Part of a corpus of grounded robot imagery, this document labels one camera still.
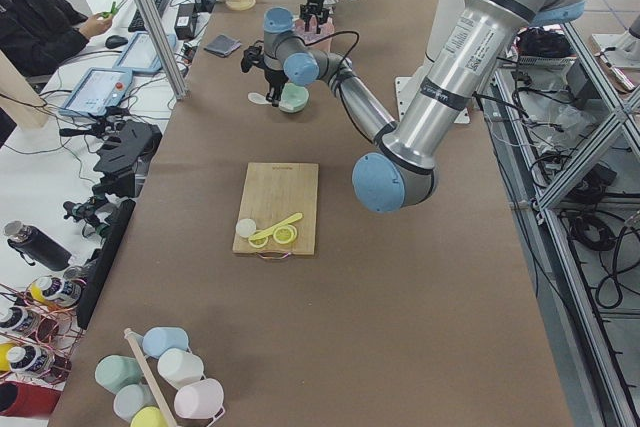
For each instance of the blue plastic cup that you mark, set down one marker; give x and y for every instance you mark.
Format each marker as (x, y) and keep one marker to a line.
(157, 340)

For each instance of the white plastic cup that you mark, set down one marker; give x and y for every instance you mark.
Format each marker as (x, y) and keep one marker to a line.
(180, 368)

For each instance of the grey folded cloth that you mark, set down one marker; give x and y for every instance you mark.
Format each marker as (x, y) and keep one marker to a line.
(222, 46)

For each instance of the pink plastic cup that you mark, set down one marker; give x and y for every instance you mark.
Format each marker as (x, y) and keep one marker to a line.
(203, 399)

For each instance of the pink bowl of ice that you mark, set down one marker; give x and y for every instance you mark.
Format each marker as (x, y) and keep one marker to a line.
(318, 37)

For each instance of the white ceramic spoon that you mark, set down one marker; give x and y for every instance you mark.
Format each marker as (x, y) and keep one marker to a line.
(258, 98)

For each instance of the aluminium frame post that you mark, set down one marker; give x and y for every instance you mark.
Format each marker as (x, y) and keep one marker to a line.
(165, 53)

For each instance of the seated person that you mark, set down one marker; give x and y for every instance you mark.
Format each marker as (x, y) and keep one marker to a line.
(37, 36)

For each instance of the mint green bowl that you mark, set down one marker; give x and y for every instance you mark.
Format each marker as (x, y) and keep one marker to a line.
(293, 98)

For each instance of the black water bottle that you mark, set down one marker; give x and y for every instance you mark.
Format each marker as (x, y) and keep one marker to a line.
(34, 246)

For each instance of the green plastic cup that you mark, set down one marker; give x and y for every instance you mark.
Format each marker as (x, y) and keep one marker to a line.
(115, 372)

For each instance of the lemon slice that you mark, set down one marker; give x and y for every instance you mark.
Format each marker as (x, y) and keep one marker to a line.
(258, 243)
(285, 235)

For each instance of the wooden cutting board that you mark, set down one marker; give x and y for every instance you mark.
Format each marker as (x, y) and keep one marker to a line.
(273, 192)

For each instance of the teach pendant tablet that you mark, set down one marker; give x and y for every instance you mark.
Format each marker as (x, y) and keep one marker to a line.
(139, 55)
(98, 90)

